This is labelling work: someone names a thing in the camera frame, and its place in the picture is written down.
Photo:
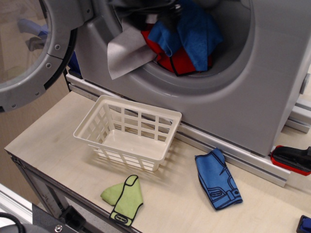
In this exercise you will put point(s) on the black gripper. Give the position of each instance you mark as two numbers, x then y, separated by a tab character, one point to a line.
169	10

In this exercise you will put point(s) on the blue felt cloth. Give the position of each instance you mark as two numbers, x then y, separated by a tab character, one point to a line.
193	17

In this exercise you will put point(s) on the red felt cloth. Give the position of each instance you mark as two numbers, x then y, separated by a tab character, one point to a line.
183	52

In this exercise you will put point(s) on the grey felt cloth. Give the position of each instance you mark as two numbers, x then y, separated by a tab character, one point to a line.
127	51

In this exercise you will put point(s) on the grey toy washing machine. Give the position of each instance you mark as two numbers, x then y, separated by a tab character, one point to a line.
248	94

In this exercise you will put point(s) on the white plastic laundry basket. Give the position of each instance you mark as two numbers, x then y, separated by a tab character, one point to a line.
129	132

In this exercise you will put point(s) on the grey round machine door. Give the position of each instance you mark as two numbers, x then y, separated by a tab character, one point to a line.
36	43

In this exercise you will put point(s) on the blue clamp behind door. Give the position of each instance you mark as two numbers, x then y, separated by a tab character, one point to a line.
73	64

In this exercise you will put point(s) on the blue felt jeans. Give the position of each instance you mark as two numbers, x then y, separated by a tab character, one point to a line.
216	180

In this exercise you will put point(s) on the green felt shirt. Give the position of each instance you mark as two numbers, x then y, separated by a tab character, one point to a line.
126	199

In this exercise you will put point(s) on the red black clamp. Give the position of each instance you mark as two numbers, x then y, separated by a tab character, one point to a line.
292	159

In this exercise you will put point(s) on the blue black clamp corner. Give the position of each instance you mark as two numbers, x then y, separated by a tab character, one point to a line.
304	225

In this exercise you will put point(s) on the aluminium table frame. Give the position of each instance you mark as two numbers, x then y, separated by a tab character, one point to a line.
65	204

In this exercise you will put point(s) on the black metal base plate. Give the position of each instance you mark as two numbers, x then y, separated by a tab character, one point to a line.
53	223

